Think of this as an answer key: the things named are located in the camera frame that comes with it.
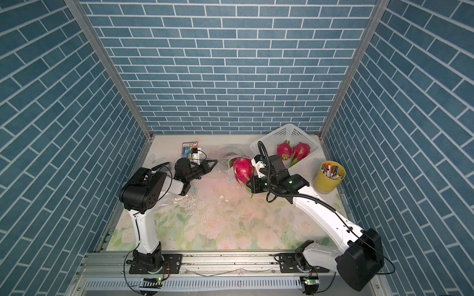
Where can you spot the yellow pen cup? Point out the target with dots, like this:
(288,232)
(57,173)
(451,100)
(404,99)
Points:
(329,176)

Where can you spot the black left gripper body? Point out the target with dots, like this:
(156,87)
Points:
(195,172)

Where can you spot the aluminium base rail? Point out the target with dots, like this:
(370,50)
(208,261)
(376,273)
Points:
(214,273)

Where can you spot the left corner aluminium post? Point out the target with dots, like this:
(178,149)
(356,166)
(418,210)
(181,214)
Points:
(91,35)

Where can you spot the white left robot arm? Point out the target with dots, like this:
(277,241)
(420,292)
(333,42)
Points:
(141,195)

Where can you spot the clear zip-top bag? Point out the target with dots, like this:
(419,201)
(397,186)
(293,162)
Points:
(171,195)

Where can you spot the pink dragon fruit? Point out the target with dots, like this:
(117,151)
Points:
(243,169)
(300,151)
(284,150)

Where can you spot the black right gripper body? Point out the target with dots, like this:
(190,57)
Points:
(265,184)

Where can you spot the right corner aluminium post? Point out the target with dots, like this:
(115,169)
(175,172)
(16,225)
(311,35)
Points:
(366,37)

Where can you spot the black stapler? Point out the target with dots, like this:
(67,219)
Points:
(158,167)

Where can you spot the white plastic basket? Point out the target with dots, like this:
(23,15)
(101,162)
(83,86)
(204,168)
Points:
(289,132)

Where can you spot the corner aluminium post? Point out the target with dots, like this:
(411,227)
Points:
(91,35)
(366,37)

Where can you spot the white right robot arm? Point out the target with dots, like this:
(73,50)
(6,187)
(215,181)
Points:
(357,255)

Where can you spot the zip bag with dragonfruit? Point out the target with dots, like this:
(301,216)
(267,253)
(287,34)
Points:
(226,153)

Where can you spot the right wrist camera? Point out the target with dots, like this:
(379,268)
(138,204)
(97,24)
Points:
(259,166)

